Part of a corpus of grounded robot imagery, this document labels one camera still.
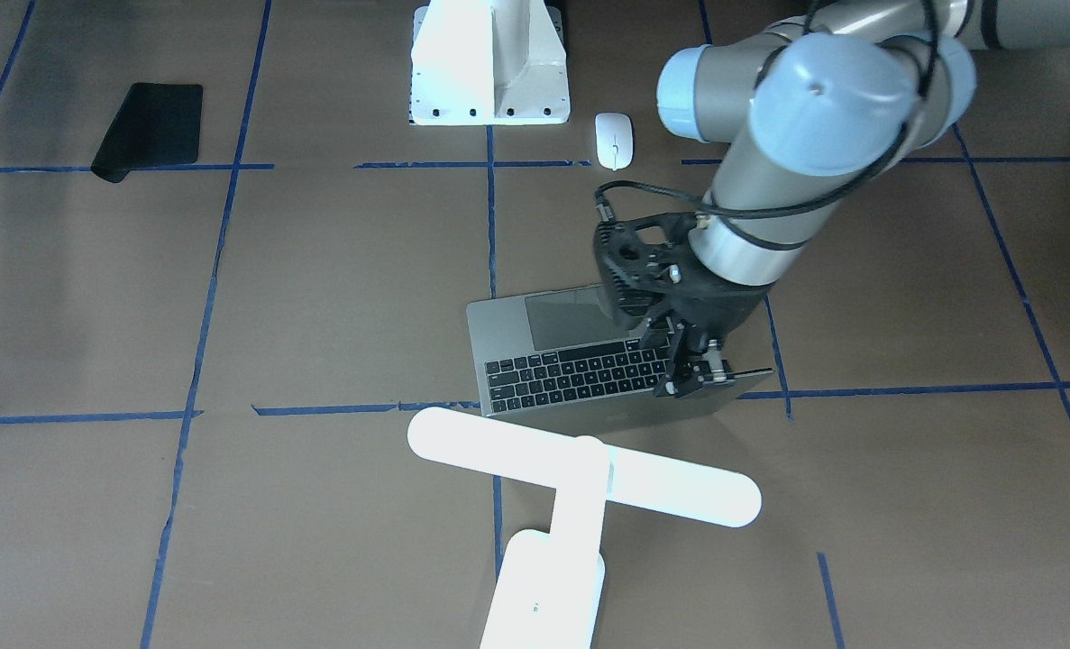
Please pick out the grey laptop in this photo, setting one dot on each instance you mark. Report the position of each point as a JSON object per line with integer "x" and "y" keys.
{"x": 556, "y": 361}

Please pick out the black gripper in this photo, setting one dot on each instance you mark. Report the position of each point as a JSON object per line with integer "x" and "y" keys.
{"x": 722, "y": 311}

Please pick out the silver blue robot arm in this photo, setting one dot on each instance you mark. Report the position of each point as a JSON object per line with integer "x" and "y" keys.
{"x": 810, "y": 109}

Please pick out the white computer mouse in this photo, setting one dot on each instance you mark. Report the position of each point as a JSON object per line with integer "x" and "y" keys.
{"x": 614, "y": 139}

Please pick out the white desk lamp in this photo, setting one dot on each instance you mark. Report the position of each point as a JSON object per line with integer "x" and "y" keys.
{"x": 548, "y": 589}

